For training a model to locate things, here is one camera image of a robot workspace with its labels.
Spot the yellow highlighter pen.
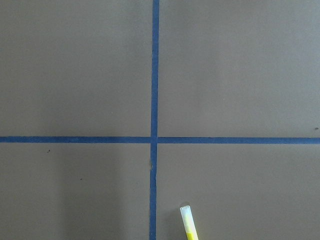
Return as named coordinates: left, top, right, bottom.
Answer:
left=180, top=205, right=199, bottom=240

